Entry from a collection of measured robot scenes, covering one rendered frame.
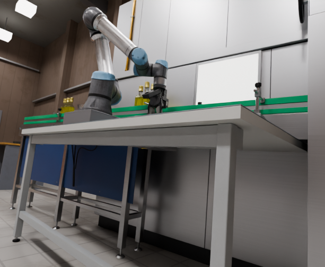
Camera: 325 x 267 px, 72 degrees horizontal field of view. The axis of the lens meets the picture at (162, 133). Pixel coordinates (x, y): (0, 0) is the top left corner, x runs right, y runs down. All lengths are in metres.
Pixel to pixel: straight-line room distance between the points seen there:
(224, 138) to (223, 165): 0.07
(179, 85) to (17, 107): 10.26
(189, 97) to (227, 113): 1.06
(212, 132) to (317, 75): 0.56
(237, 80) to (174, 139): 0.90
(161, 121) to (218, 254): 0.39
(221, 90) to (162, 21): 0.88
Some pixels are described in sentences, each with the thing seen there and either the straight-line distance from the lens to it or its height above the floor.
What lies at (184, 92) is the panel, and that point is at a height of 1.11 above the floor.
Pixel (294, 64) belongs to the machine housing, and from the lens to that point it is 1.51.
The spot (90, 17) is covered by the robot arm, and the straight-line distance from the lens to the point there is 1.39.
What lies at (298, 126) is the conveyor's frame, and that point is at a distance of 1.18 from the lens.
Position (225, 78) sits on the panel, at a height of 1.17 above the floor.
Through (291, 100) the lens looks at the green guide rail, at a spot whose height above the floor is 0.94.
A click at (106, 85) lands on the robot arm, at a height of 0.95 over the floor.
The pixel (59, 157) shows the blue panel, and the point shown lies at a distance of 2.16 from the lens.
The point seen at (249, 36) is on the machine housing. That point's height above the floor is 1.44.
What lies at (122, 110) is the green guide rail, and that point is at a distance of 1.62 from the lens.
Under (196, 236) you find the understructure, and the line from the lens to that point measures 1.58.
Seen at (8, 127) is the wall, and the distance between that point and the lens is 11.40.
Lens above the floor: 0.60
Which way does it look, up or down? 8 degrees up
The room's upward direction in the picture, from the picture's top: 5 degrees clockwise
